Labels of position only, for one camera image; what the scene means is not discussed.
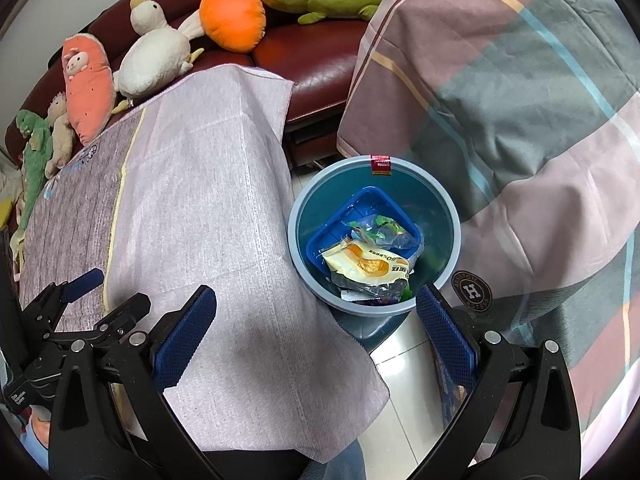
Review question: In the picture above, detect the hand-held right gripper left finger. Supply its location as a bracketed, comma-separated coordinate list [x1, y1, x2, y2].
[47, 284, 221, 480]

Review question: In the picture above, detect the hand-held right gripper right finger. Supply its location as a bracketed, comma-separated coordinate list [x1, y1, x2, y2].
[407, 284, 582, 480]

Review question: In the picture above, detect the white duck plush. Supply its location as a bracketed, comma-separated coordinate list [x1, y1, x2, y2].
[114, 0, 206, 98]

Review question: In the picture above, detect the light blue snack packet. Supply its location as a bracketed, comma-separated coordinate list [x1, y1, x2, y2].
[342, 214, 423, 253]

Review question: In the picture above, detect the dark red leather sofa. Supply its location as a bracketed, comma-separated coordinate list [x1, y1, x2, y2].
[5, 0, 396, 171]

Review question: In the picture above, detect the dark snack packet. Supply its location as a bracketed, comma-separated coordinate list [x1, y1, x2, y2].
[327, 270, 416, 307]

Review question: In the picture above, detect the blue plastic tray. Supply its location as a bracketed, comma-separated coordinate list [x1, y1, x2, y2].
[306, 186, 425, 281]

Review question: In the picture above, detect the orange carrot bunny plush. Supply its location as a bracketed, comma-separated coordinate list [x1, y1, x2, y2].
[199, 0, 267, 54]

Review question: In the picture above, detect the checked pink grey blanket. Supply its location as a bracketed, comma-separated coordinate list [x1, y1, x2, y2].
[336, 0, 640, 480]

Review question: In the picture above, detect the beige doll plush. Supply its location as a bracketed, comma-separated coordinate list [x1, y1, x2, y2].
[44, 92, 77, 180]

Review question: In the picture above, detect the pink carrot bunny plush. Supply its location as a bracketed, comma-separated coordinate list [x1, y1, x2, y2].
[61, 33, 117, 147]

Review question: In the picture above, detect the person's leg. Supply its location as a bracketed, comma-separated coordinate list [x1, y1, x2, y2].
[300, 437, 366, 480]

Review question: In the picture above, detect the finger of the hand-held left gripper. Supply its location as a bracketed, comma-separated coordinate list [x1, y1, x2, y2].
[82, 294, 152, 348]
[22, 268, 106, 332]

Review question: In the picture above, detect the round dark logo badge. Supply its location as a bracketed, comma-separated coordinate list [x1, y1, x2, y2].
[450, 269, 494, 312]

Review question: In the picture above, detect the striped pink tablecloth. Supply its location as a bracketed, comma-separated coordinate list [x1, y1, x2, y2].
[17, 64, 391, 465]

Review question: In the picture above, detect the orange snack packet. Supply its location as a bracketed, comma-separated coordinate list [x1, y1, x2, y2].
[320, 239, 418, 286]

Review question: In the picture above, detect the green dinosaur plush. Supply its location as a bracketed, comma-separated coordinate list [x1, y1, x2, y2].
[9, 109, 55, 281]

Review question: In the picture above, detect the blue round waste bin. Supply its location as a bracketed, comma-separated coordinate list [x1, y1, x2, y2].
[287, 155, 462, 356]

